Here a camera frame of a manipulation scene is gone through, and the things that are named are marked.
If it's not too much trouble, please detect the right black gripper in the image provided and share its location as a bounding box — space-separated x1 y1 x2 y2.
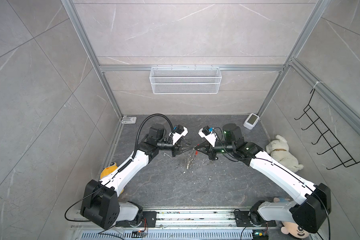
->
194 139 236 160

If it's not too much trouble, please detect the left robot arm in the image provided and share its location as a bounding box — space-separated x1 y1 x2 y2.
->
79 114 188 230

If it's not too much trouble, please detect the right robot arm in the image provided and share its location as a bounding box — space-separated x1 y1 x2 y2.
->
195 124 332 234

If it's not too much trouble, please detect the white digital timer device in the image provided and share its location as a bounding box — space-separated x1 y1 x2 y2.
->
243 113 260 130

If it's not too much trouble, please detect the white plush dog toy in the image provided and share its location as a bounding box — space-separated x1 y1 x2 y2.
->
266 135 304 173

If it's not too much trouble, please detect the yellow plush duck toy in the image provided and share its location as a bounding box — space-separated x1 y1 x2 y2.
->
100 162 118 180

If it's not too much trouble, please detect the beige plush doll striped shirt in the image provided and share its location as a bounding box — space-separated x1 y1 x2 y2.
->
273 198 310 240

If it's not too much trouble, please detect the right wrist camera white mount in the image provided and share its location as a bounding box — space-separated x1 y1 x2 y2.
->
199 126 218 147

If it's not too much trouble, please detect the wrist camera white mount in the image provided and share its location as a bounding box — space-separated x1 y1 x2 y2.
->
199 126 218 147
170 125 188 145

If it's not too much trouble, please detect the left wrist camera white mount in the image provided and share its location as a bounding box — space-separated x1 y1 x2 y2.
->
170 125 188 145

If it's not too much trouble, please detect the white wall socket box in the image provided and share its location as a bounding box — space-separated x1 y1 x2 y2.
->
121 116 137 125

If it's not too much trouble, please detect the white wire mesh basket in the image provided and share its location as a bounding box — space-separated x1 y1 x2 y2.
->
150 67 222 95

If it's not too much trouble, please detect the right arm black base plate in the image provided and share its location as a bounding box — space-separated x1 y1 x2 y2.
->
233 209 277 228

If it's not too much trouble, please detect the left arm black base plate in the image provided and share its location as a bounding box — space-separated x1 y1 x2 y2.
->
118 211 158 228

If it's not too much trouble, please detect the black wire hook rack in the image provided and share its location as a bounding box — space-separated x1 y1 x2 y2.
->
294 89 360 170

